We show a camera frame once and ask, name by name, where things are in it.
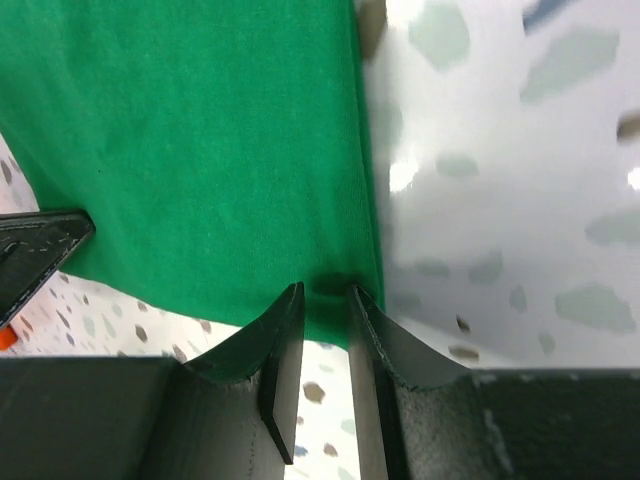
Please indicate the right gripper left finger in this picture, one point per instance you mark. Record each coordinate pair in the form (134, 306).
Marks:
(229, 413)

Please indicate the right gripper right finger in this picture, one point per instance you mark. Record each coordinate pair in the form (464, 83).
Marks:
(420, 415)

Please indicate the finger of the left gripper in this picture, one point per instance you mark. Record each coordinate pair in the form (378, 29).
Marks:
(34, 245)

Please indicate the green polo shirt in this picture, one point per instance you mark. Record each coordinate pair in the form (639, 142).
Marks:
(221, 148)

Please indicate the orange folded t shirt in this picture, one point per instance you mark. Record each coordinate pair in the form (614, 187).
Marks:
(7, 338)

